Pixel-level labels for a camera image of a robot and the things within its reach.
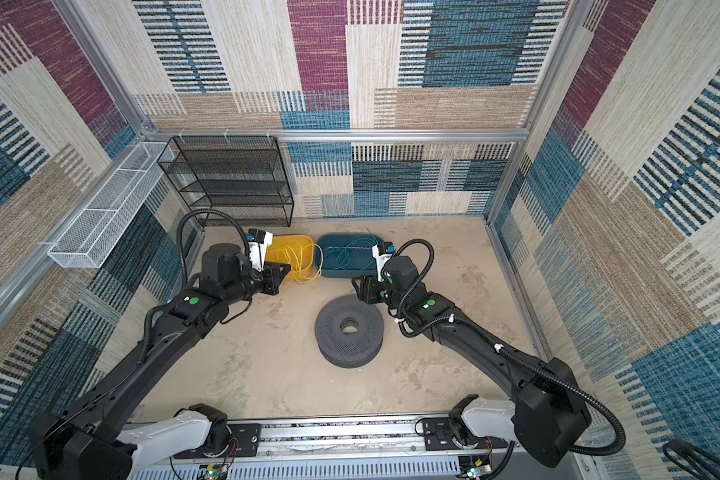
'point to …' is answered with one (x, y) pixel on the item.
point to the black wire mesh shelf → (243, 176)
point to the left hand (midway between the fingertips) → (290, 263)
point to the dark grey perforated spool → (349, 351)
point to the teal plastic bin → (331, 241)
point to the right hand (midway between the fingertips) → (361, 284)
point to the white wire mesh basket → (96, 229)
